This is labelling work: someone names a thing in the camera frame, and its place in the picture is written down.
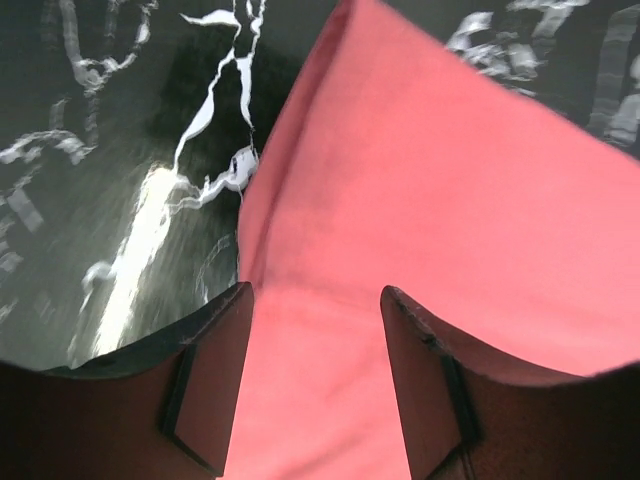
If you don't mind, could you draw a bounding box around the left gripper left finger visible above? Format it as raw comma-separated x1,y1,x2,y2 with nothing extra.
1,283,254,480

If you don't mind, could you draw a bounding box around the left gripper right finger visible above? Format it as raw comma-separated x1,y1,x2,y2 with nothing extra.
380,286,639,479

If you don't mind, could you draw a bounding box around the red t-shirt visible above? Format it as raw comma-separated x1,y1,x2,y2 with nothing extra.
226,1,639,479

